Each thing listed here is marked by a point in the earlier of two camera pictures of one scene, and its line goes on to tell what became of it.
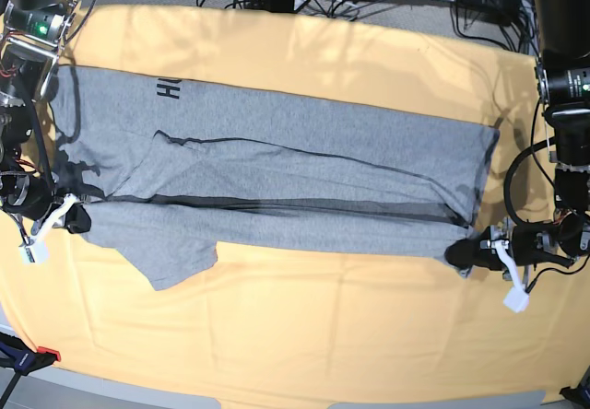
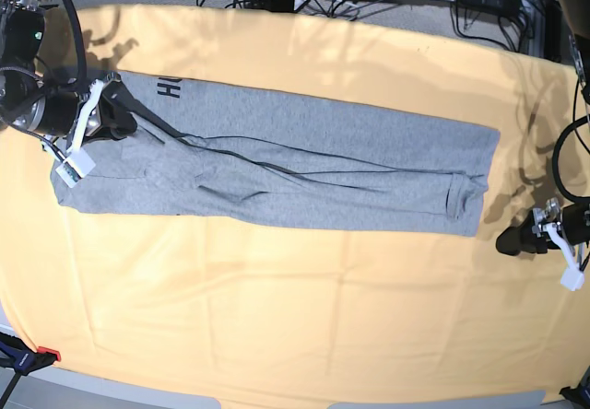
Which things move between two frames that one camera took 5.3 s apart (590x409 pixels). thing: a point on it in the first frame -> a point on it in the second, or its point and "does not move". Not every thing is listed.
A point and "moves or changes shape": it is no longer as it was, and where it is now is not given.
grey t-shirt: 168,169 moves or changes shape
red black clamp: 17,356 does not move
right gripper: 470,252 -> 525,238
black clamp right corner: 580,394 does not move
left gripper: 76,219 -> 105,106
